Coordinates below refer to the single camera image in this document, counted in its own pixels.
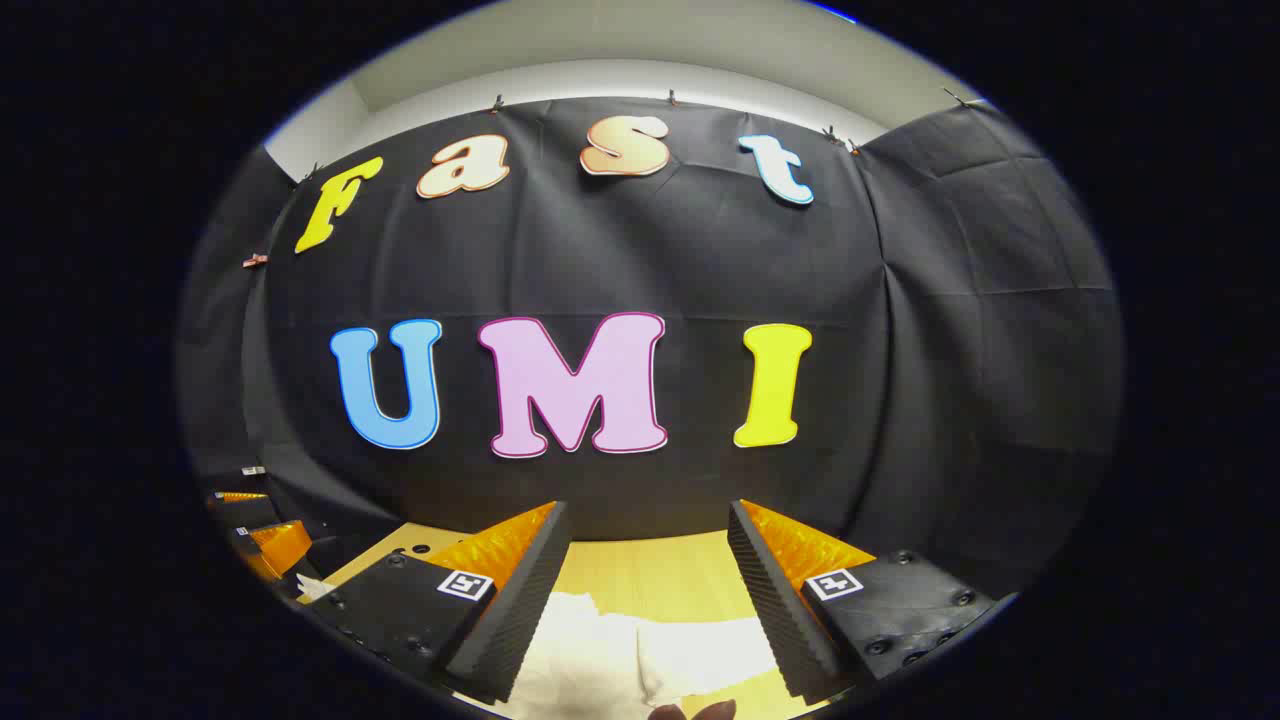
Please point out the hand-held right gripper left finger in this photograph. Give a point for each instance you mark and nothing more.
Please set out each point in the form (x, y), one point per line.
(520, 610)

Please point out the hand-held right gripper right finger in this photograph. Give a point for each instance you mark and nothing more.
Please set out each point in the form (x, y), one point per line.
(775, 610)

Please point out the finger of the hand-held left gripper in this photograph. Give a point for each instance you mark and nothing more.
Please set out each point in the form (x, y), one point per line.
(245, 512)
(283, 548)

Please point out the cream white sweatshirt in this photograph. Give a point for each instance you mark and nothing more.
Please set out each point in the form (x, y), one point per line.
(600, 650)

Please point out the black backdrop cloth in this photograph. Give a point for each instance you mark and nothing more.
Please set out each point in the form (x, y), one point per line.
(700, 250)

